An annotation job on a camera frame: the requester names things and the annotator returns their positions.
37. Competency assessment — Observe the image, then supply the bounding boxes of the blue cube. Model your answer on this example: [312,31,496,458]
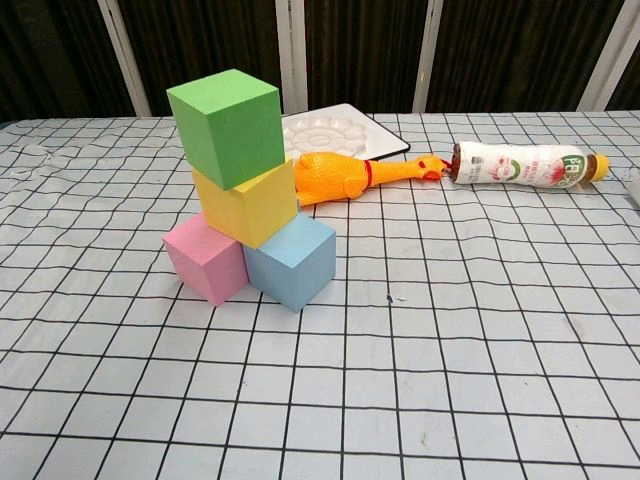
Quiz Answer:
[243,213,337,314]

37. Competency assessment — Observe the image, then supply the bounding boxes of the yellow cube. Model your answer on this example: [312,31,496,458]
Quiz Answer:
[192,156,299,250]

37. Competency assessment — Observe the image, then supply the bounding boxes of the pink cube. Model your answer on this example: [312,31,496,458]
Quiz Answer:
[162,213,250,307]

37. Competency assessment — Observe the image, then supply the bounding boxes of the green cube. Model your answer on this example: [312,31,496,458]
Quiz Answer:
[166,69,293,192]

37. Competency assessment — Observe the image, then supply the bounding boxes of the yellow rubber chicken toy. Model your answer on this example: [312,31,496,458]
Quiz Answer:
[293,151,446,209]

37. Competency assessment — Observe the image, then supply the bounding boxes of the white flower-shaped paint palette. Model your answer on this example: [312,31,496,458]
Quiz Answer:
[282,113,370,160]

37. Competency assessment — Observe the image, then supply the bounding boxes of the white board with black rim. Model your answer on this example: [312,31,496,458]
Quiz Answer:
[281,103,411,162]

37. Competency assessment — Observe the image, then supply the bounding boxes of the black grid checkered tablecloth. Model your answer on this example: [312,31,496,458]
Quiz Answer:
[0,110,640,480]

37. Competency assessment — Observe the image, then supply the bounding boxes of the white labelled drink bottle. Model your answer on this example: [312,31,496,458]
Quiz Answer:
[451,140,611,191]

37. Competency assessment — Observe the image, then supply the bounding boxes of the white metal frame post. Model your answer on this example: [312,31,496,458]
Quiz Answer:
[276,0,307,115]
[97,0,152,117]
[574,0,640,112]
[412,0,445,114]

